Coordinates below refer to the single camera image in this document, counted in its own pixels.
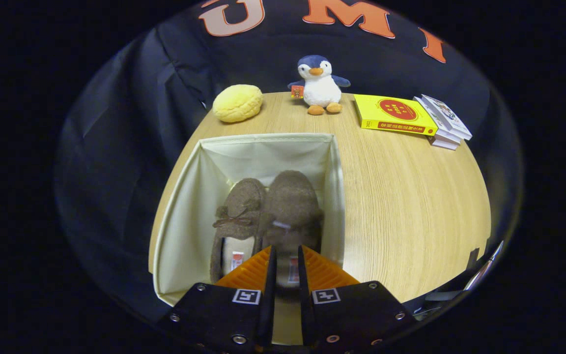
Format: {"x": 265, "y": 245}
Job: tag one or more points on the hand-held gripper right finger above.
{"x": 305, "y": 295}

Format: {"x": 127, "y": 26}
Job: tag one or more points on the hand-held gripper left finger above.
{"x": 266, "y": 295}

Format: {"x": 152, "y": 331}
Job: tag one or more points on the brown fuzzy shoe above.
{"x": 243, "y": 196}
{"x": 293, "y": 196}

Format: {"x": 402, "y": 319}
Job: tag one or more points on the beige fabric storage box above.
{"x": 184, "y": 236}

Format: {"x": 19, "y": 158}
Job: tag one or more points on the silver metal bar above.
{"x": 482, "y": 269}

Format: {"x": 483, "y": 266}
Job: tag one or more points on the yellow bun plush toy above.
{"x": 238, "y": 103}

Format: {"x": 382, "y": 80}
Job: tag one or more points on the yellow book with red label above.
{"x": 393, "y": 113}

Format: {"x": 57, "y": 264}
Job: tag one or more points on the penguin plush toy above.
{"x": 320, "y": 91}

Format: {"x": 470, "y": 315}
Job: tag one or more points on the white book with illustrated cover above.
{"x": 447, "y": 115}

